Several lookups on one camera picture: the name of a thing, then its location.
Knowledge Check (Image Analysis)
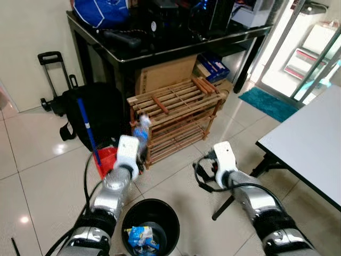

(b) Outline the wooden slatted shoe rack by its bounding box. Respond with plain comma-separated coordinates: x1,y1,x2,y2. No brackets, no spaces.
126,76,228,169

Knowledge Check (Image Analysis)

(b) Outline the black backpack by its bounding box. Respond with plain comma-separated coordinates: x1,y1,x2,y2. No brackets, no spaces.
59,82,132,153

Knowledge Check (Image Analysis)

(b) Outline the small brown cardboard box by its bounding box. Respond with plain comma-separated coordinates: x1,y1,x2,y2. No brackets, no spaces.
194,61,234,108

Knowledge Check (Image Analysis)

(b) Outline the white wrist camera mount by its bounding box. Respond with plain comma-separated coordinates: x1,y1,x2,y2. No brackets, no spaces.
213,141,239,188
115,135,141,180

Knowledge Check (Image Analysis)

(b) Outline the blue printed carton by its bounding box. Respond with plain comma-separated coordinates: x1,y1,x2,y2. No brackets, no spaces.
199,51,231,84

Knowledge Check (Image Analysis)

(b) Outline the thin black rod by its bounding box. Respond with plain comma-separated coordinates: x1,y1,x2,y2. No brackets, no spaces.
10,237,22,256

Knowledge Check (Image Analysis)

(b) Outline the white folded rack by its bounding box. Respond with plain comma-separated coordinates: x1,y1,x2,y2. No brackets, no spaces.
283,21,341,81

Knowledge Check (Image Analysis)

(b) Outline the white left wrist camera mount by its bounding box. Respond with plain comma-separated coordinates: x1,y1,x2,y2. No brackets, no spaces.
115,135,141,180

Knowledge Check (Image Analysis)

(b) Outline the black round rubbish bin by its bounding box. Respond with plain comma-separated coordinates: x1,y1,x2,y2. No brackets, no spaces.
121,198,181,256

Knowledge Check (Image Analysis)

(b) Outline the black luggage trolley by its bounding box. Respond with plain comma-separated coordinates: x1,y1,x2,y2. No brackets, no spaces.
37,51,81,116

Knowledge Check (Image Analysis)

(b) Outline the black glossy side table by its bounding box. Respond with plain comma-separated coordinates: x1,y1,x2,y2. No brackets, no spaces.
66,10,273,100

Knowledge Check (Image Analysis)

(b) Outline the white grey box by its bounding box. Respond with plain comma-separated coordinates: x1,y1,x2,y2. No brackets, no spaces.
230,0,275,29

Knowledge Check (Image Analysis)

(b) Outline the clear plastic bottle blue label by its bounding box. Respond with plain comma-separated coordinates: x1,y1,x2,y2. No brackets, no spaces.
133,114,153,161

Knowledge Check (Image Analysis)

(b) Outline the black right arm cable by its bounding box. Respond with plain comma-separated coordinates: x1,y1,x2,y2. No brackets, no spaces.
192,151,284,215

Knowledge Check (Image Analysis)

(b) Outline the blue fabric bag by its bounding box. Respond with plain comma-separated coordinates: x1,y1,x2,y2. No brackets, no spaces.
71,0,132,29

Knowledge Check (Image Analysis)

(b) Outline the white folding table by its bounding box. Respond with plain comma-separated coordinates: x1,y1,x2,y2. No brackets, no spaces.
212,85,341,221

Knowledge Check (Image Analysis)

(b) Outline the large brown cardboard box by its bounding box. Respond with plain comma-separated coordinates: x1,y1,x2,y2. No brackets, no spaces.
134,53,199,96

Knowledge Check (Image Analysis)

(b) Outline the black electronics pile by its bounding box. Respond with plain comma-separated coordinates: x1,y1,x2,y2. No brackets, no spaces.
130,0,236,44

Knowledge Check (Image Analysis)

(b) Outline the glass sliding door frame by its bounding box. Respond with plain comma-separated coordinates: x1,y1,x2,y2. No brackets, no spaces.
290,27,341,102

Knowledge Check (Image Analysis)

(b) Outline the blue white crumpled packet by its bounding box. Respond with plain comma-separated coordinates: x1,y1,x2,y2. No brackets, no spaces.
125,225,160,254

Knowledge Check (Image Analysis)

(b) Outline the teal floor mat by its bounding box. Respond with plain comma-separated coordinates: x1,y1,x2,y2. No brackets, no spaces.
238,86,299,124

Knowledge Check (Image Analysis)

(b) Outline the blue dustpan handle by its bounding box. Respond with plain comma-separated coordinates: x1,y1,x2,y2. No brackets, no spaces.
76,97,102,166

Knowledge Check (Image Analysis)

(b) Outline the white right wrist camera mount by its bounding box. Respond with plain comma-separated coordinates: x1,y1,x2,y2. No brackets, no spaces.
213,141,239,188

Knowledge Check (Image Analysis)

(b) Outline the black oblong device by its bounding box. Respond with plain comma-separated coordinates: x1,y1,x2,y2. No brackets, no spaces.
103,29,142,49

